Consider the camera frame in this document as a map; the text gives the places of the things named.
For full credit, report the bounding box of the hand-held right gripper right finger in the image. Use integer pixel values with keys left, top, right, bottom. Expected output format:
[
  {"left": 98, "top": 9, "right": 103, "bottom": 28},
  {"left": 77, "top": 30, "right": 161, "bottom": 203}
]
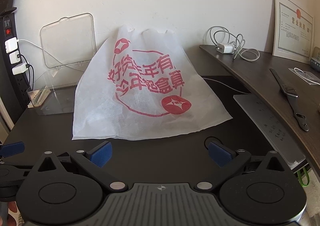
[{"left": 194, "top": 141, "right": 292, "bottom": 192}]

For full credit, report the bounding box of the grey calculator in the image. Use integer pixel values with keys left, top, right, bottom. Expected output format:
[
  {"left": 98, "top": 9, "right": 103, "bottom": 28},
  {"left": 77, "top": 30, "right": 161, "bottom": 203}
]
[{"left": 310, "top": 47, "right": 320, "bottom": 72}]

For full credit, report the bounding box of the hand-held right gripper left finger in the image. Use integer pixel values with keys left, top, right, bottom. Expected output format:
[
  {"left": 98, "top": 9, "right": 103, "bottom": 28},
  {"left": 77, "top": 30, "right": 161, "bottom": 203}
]
[{"left": 30, "top": 141, "right": 128, "bottom": 192}]

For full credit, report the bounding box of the clear packet with cable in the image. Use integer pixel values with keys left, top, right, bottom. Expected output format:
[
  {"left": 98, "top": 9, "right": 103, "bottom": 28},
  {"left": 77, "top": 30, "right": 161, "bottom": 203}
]
[{"left": 289, "top": 67, "right": 320, "bottom": 84}]

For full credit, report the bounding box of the grey smartwatch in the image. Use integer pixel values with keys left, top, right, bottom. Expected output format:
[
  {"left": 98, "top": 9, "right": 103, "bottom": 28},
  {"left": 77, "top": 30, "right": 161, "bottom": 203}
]
[{"left": 269, "top": 68, "right": 310, "bottom": 131}]

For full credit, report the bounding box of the white square charger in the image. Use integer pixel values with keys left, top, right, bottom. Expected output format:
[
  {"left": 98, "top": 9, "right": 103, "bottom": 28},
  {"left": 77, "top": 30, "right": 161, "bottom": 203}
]
[
  {"left": 4, "top": 37, "right": 19, "bottom": 53},
  {"left": 9, "top": 51, "right": 22, "bottom": 64}
]

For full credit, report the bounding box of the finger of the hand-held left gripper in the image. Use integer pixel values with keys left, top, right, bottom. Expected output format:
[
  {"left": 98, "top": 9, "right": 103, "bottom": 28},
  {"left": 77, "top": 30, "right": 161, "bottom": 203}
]
[{"left": 0, "top": 142, "right": 33, "bottom": 176}]

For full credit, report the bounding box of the grey coiled cable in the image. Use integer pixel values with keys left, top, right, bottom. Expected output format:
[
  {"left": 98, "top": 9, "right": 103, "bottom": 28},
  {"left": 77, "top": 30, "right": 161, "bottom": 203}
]
[{"left": 207, "top": 26, "right": 260, "bottom": 62}]

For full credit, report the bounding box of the framed certificate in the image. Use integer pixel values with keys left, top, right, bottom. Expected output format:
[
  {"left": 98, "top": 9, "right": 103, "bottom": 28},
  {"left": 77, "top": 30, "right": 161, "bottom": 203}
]
[{"left": 272, "top": 0, "right": 315, "bottom": 65}]

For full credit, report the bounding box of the black charging cable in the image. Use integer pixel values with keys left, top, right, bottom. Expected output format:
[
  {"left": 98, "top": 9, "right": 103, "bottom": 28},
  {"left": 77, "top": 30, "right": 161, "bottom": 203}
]
[
  {"left": 26, "top": 64, "right": 35, "bottom": 93},
  {"left": 19, "top": 54, "right": 34, "bottom": 93}
]

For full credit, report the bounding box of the white printed shopping bag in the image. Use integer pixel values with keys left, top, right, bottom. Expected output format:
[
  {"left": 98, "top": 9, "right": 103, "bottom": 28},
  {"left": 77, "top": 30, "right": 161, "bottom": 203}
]
[{"left": 72, "top": 25, "right": 233, "bottom": 141}]

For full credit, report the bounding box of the white flat charger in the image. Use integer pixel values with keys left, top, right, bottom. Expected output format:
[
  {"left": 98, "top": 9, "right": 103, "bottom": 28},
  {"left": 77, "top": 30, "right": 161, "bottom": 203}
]
[{"left": 12, "top": 64, "right": 30, "bottom": 75}]

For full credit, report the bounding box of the green strap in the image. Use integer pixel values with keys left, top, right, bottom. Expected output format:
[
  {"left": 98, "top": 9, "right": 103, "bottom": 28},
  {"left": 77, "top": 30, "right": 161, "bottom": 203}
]
[{"left": 297, "top": 166, "right": 312, "bottom": 188}]

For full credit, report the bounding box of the spiral notepad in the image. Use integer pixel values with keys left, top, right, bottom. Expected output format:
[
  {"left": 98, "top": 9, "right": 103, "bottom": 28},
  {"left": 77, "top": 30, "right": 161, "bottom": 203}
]
[{"left": 27, "top": 87, "right": 50, "bottom": 109}]

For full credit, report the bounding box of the white plug adapter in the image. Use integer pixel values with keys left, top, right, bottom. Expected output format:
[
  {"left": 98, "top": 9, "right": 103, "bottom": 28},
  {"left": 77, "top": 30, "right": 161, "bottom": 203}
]
[{"left": 216, "top": 43, "right": 235, "bottom": 55}]

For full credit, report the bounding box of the black plate stand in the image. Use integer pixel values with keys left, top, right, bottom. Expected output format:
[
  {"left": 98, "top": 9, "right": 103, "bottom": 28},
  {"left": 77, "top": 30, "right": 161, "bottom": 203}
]
[{"left": 0, "top": 7, "right": 17, "bottom": 16}]

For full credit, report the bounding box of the dark wooden shelf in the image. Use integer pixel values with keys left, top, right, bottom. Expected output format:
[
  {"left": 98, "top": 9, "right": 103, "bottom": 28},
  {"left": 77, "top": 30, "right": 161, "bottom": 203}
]
[{"left": 199, "top": 44, "right": 320, "bottom": 171}]

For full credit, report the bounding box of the black power strip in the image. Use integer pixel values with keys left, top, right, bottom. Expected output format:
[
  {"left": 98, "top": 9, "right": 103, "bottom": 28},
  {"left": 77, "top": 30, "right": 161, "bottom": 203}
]
[{"left": 1, "top": 7, "right": 34, "bottom": 107}]

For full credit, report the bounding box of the clear plastic lidded box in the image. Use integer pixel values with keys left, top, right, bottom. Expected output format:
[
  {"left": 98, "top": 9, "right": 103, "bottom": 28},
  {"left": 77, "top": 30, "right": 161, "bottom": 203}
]
[{"left": 26, "top": 12, "right": 97, "bottom": 116}]

